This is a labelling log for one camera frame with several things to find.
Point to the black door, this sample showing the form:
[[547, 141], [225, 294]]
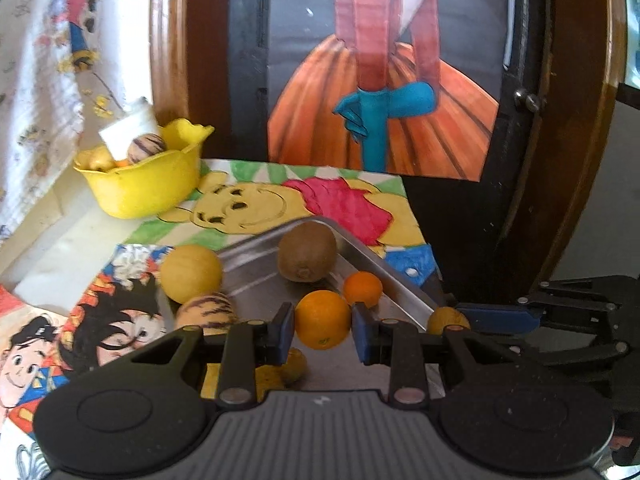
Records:
[[250, 60]]

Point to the white printed blanket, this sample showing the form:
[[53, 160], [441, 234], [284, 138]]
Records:
[[30, 110]]

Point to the yellow bear drawing paper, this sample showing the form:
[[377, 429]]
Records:
[[300, 200]]

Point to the grey metal tray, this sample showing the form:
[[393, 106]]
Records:
[[250, 280]]

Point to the white jar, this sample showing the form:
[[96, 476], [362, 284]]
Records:
[[132, 127]]

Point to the orange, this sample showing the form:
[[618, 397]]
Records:
[[322, 317]]

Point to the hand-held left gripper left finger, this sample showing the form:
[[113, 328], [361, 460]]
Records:
[[284, 332]]

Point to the wall poster orange dress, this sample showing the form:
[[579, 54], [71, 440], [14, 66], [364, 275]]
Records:
[[385, 85]]

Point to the small tangerine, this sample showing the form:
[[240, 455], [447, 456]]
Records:
[[362, 287]]

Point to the pale striped pepino melon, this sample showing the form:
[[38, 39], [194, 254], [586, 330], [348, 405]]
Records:
[[207, 310]]

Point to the two boys drawing paper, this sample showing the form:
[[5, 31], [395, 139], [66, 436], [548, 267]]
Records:
[[25, 355]]

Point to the yellow lemon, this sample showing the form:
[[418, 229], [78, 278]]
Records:
[[190, 272]]

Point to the brown kiwi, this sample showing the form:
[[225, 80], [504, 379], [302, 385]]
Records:
[[307, 255]]

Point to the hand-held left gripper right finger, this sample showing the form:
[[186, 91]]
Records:
[[364, 335]]

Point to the yellow fruit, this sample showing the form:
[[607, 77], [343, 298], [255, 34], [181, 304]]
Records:
[[98, 158]]

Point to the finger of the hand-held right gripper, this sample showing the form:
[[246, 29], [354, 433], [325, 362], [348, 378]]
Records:
[[585, 350], [492, 317]]

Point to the wooden door frame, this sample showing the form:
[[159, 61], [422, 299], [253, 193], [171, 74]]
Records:
[[175, 60]]

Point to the green-yellow pear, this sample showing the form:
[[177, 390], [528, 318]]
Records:
[[282, 372], [446, 319]]

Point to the tan striped pepino melon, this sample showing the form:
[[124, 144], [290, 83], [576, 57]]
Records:
[[145, 147]]

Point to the metal door knob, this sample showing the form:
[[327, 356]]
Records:
[[528, 100]]

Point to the yellow plastic bowl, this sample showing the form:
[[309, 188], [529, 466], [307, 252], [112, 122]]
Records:
[[145, 185]]

